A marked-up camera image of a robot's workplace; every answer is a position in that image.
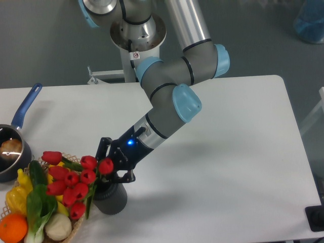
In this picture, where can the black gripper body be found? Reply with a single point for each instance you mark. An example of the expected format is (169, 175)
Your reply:
(126, 151)

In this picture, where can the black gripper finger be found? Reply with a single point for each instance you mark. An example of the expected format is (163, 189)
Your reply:
(128, 177)
(103, 146)

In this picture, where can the red tulip bouquet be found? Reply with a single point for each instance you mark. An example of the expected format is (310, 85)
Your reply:
(75, 182)

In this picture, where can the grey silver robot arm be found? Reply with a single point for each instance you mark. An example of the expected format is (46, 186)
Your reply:
(167, 86)

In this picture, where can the dark grey ribbed vase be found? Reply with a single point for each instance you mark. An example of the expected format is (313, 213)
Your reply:
(110, 198)

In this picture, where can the yellow pepper behind flowers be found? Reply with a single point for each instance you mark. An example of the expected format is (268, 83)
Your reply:
(59, 198)

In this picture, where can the dark green cucumber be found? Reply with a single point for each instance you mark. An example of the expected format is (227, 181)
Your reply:
(36, 173)

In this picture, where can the green bok choy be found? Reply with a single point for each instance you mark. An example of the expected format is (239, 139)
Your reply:
(40, 207)

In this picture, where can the beige round bun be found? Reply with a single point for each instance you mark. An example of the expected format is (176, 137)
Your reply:
(58, 227)

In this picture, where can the brown food in pan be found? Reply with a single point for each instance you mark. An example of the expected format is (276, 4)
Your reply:
(11, 149)

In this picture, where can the yellow bell pepper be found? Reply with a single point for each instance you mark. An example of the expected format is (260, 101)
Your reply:
(16, 200)

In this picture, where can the orange fruit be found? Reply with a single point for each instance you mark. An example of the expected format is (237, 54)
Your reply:
(13, 228)

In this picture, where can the black device at edge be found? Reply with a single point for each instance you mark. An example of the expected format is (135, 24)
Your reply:
(315, 217)

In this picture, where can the blue transparent container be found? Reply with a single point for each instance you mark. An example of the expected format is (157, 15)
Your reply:
(308, 24)

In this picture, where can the blue handled saucepan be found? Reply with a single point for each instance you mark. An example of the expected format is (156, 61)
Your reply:
(12, 131)

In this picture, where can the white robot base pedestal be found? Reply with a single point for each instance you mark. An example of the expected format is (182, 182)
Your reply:
(135, 43)

